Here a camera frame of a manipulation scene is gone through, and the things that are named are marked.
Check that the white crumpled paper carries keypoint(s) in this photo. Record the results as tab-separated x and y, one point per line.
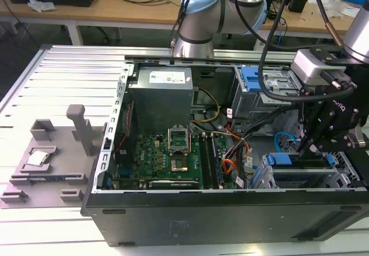
40	3

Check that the green motherboard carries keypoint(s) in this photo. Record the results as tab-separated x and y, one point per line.
150	158

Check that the small black container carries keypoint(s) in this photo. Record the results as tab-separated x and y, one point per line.
297	3

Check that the metal drive cage blue latch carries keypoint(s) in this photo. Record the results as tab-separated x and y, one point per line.
250	80

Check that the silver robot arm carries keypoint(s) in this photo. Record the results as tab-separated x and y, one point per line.
199	22

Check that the brown square chipset chip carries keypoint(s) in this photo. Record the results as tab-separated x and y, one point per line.
178	163

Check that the silver metal disk bay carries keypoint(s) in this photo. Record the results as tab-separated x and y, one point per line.
268	178

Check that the silver CPU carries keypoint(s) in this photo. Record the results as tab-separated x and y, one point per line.
39	158

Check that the grey power supply unit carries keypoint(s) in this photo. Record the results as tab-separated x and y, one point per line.
161	103

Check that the CPU socket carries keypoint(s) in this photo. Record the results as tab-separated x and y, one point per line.
179	139

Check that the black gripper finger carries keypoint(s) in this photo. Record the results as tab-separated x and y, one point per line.
331	142
307	129

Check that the black case fan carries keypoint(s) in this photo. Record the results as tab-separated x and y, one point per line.
128	126

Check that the grey parts rack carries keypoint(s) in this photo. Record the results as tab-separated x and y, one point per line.
66	163

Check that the wooden desk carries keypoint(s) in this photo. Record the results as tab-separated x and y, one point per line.
115	11

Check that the black open PC case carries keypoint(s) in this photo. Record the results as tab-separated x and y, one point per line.
201	218

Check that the black RAM slot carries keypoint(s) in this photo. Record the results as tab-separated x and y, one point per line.
202	161
215	161

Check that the hard disk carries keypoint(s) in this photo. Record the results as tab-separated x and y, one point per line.
281	160

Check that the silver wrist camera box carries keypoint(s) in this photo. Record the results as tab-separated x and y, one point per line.
311	65

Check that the black graphics card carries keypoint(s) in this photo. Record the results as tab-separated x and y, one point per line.
173	184

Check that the RAM stick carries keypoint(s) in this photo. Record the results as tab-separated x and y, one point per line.
54	178

